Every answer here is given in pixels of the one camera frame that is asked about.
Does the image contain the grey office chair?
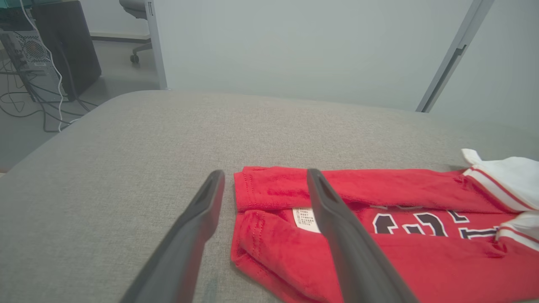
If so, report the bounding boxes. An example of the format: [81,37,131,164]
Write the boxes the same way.
[119,0,153,64]

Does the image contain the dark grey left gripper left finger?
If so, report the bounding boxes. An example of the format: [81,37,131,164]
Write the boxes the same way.
[120,169,226,303]

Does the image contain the red jersey with number print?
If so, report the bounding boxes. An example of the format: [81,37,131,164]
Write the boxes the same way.
[230,148,539,303]

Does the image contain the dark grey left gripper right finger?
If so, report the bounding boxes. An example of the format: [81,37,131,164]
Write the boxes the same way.
[306,168,420,303]

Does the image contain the white computer cable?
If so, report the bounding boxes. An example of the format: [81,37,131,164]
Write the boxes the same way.
[19,0,64,132]

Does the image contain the black computer tower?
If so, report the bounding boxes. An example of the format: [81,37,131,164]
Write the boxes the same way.
[0,0,102,103]

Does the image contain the teal under-desk tray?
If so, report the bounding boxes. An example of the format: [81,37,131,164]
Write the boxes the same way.
[0,0,36,10]

